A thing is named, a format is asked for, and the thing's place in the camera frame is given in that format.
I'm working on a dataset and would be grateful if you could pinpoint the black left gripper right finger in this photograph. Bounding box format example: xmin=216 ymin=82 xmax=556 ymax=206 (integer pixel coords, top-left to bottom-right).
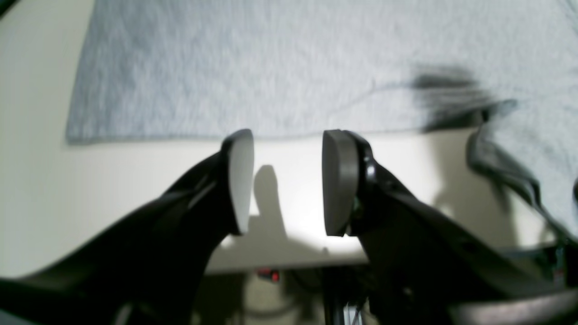
xmin=322 ymin=130 xmax=577 ymax=325

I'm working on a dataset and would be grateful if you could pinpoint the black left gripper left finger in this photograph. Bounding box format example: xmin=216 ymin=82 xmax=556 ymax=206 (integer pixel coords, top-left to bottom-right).
xmin=1 ymin=129 xmax=255 ymax=325

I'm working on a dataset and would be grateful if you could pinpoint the grey T-shirt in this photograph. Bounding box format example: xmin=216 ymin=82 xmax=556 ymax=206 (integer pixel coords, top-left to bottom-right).
xmin=66 ymin=0 xmax=577 ymax=239

